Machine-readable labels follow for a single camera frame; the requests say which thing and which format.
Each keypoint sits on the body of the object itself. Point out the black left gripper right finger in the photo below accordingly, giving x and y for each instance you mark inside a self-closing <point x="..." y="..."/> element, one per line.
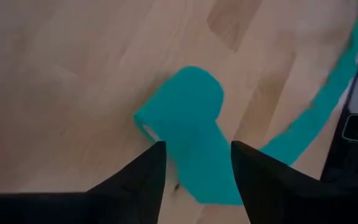
<point x="275" y="193"/>

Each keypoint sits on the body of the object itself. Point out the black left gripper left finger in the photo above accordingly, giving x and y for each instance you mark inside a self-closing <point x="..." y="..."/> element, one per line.
<point x="135" y="186"/>

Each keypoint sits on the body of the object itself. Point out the teal elastic bandage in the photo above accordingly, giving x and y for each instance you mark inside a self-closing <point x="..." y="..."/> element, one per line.
<point x="191" y="102"/>

